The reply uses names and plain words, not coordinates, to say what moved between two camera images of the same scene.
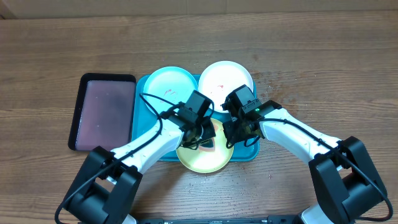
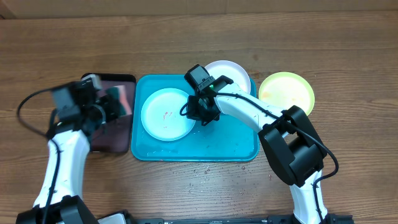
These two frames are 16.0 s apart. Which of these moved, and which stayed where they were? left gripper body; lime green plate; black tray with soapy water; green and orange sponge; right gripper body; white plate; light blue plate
Moved: green and orange sponge; left gripper body; right gripper body; light blue plate; lime green plate
Stayed: black tray with soapy water; white plate
